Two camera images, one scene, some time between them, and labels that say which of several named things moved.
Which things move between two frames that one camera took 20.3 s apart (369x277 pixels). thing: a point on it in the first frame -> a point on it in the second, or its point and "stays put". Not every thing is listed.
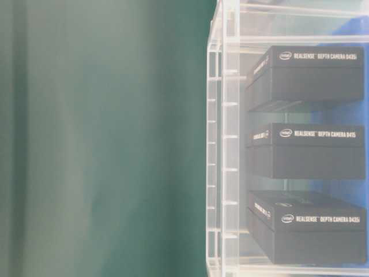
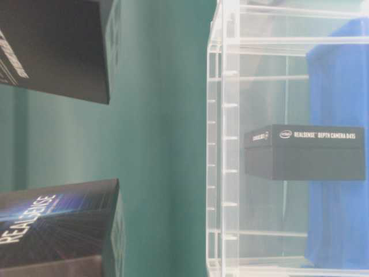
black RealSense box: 279,150 stays put
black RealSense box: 302,227 -> 56,231
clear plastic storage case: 287,139 stays put
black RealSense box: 307,73 -> 55,47
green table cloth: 103,138 stays put
